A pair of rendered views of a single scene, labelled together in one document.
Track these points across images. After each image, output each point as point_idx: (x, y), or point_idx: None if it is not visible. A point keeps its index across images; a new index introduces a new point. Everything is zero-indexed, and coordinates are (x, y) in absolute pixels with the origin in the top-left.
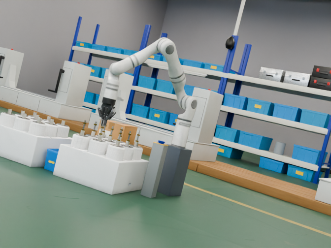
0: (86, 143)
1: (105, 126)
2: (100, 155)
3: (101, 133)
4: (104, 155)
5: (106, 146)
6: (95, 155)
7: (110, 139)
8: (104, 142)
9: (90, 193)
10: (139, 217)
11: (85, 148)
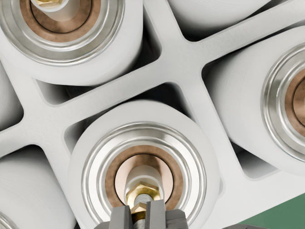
0: (54, 222)
1: (164, 206)
2: (240, 191)
3: (150, 198)
4: (220, 143)
5: (119, 65)
6: (235, 223)
7: (74, 2)
8: (203, 159)
9: (295, 221)
10: None
11: (63, 206)
